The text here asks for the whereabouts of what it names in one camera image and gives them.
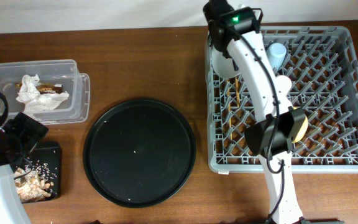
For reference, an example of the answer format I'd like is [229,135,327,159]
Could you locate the black rectangular waste bin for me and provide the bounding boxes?
[17,142,62,199]

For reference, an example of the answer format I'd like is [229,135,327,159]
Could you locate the brown foil wrapper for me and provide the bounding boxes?
[15,83,63,95]

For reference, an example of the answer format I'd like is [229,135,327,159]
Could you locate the white label on rack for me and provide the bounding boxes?
[218,170,229,175]

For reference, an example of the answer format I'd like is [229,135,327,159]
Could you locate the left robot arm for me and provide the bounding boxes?
[0,92,48,223]

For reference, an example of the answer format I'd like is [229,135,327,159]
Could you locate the clear plastic waste bin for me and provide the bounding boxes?
[0,59,90,125]

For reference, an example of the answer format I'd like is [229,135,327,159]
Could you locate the blue plastic cup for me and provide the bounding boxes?
[266,43,287,70]

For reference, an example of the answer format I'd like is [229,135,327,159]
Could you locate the round black serving tray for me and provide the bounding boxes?
[83,98,196,208]

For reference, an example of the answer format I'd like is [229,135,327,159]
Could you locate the white napkin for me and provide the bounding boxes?
[16,75,70,113]

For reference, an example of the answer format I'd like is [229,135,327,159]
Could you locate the pink plastic cup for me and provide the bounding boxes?
[274,75,292,100]

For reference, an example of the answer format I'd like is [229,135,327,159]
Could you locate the grey plastic dishwasher rack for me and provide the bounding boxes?
[204,26,358,174]

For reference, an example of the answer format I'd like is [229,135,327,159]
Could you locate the wooden chopstick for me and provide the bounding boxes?
[234,77,240,107]
[226,79,232,140]

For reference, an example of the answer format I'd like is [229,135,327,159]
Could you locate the food scraps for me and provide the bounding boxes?
[14,161,58,203]

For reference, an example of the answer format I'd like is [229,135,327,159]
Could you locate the grey plate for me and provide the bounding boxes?
[211,47,240,79]

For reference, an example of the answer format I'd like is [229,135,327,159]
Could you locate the yellow plastic bowl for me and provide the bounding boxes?
[289,107,308,143]

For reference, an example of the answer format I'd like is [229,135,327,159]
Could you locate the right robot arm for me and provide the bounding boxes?
[203,1,307,223]

